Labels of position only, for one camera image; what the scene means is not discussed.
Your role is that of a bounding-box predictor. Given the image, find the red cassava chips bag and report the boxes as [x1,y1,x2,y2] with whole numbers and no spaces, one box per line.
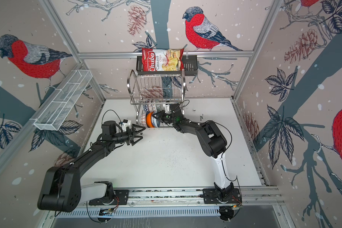
[141,48,184,72]

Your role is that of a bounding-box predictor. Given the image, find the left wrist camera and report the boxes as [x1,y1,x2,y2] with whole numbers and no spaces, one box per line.
[101,119,132,136]

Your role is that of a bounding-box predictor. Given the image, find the aluminium horizontal frame bar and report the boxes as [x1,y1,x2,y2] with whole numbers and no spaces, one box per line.
[77,50,255,60]

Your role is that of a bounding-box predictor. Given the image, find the white mesh wall shelf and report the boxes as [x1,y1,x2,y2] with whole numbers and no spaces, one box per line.
[34,69,93,131]

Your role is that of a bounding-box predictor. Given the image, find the steel two-tier dish rack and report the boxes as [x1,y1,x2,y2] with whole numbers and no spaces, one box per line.
[127,70,187,128]

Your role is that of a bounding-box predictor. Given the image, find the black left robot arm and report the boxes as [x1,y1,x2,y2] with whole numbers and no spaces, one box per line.
[37,121,146,212]

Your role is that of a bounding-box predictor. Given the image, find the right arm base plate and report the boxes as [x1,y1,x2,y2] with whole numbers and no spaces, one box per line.
[200,188,242,205]

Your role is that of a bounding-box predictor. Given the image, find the aluminium frame corner post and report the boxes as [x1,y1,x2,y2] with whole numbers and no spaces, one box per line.
[39,0,106,100]

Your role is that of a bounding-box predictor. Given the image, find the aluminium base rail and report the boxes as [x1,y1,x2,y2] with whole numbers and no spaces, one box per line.
[50,186,284,222]

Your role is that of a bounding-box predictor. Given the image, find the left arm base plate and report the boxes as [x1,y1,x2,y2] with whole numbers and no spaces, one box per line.
[88,190,129,206]

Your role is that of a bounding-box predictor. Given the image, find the dark red pattern bowl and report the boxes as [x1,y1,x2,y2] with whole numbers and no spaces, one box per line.
[147,104,154,113]

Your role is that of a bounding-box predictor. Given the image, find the blue floral small bowl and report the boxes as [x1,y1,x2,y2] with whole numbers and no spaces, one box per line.
[152,116,160,128]

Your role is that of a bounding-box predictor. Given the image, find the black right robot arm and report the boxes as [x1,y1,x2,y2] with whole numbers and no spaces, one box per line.
[152,104,234,195]

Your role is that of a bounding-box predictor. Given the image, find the plain orange bowl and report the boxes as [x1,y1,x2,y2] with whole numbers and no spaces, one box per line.
[146,112,154,128]

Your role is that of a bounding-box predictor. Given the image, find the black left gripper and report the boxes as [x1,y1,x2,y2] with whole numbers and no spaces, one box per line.
[112,124,145,145]

